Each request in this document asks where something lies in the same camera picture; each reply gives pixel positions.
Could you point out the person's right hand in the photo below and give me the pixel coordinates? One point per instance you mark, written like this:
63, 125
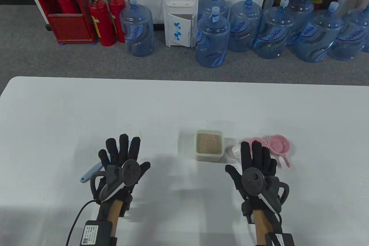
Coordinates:
256, 156

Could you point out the person's left hand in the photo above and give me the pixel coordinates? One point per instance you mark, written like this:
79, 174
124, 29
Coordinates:
124, 148

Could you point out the white coffee spoon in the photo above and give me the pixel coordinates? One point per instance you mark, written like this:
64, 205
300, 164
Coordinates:
235, 150

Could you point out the light blue knife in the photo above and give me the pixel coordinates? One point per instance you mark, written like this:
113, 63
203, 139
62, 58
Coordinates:
86, 176

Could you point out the clear plastic container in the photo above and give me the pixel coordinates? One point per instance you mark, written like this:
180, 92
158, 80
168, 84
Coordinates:
209, 158

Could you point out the white sesame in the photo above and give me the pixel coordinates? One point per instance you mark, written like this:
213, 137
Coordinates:
209, 143

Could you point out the person's right forearm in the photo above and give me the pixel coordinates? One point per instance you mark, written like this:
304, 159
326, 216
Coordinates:
261, 228

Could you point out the person's left forearm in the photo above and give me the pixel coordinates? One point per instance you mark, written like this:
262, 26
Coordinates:
115, 214

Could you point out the black white right hand controller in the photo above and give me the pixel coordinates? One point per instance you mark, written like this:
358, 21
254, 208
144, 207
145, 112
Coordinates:
253, 181

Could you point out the red fire extinguisher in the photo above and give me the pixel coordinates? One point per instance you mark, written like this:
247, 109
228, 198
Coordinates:
66, 5
116, 9
102, 24

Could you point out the row of blue water jugs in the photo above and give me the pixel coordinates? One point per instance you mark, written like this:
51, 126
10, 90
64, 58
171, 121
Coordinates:
213, 38

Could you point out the red fire extinguisher cabinet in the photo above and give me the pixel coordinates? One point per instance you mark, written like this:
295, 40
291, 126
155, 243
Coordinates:
69, 26

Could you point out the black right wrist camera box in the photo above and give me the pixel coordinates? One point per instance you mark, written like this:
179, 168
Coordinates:
284, 240

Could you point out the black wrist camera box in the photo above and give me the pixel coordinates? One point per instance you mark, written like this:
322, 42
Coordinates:
284, 240
95, 233

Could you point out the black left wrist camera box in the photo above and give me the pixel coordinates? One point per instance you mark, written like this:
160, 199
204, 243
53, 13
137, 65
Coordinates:
95, 233

